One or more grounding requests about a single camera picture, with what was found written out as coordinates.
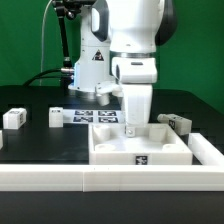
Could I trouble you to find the white obstacle fence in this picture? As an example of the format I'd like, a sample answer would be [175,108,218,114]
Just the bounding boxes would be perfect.
[0,133,224,192]

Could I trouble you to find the white cable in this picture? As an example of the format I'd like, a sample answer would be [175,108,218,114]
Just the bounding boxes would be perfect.
[39,0,54,87]

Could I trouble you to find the black camera stand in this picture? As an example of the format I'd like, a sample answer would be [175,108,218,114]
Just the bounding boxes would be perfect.
[52,0,96,67]

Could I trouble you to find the fiducial marker sheet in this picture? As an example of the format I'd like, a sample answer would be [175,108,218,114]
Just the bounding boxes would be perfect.
[63,109,124,124]

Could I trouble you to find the black cables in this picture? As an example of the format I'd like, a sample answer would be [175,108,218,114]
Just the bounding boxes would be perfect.
[22,68,75,87]

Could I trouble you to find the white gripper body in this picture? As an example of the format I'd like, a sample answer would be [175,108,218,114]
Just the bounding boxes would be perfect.
[112,57,157,126]

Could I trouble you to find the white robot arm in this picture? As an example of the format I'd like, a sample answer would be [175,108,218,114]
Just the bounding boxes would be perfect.
[69,0,177,137]

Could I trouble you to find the white square tabletop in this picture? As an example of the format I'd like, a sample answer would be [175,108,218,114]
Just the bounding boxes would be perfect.
[88,124,193,165]

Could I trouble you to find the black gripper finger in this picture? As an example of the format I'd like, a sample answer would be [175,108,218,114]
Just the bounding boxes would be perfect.
[125,126,136,138]

